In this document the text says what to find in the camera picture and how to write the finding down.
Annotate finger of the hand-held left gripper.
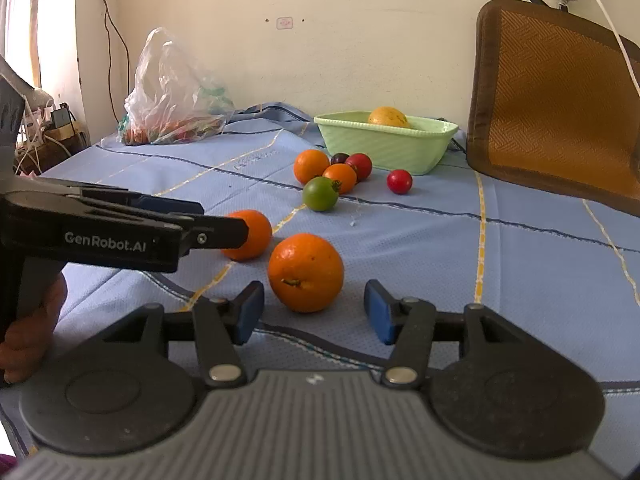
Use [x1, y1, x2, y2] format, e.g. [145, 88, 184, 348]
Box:
[172, 215, 250, 262]
[80, 186, 205, 217]

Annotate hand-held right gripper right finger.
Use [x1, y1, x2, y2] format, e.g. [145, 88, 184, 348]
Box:
[364, 280, 548, 389]

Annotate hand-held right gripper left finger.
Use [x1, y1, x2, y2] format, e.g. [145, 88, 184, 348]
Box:
[75, 281, 265, 389]

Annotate small orange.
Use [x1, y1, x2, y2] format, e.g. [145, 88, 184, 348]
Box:
[293, 149, 331, 185]
[322, 163, 358, 195]
[222, 209, 273, 262]

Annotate large orange with stem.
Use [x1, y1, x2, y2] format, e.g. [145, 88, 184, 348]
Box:
[268, 233, 345, 314]

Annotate green tomato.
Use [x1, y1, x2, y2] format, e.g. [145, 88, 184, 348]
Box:
[302, 176, 340, 212]

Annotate red tomato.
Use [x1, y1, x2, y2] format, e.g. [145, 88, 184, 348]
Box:
[387, 169, 414, 195]
[345, 153, 374, 181]

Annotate light green plastic basket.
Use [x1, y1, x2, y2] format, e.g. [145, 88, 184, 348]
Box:
[313, 111, 459, 176]

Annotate large yellow grapefruit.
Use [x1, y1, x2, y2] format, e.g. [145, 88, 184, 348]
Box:
[368, 106, 411, 129]

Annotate person's left hand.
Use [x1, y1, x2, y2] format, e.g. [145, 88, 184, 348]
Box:
[0, 275, 69, 387]

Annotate clear plastic bag of produce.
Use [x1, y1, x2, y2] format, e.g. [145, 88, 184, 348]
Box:
[118, 27, 236, 147]

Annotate cluttered wooden stand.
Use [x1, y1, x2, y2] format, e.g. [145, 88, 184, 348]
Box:
[14, 87, 92, 173]

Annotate blue striped bedsheet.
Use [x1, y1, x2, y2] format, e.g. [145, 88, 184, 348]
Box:
[0, 102, 640, 480]

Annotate brown woven seat mat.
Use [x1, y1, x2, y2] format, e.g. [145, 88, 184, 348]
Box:
[466, 0, 640, 218]

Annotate dark wall cable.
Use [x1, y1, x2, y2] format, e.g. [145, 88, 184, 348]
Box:
[95, 0, 132, 108]

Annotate white cable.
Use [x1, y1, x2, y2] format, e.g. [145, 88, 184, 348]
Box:
[570, 0, 640, 106]

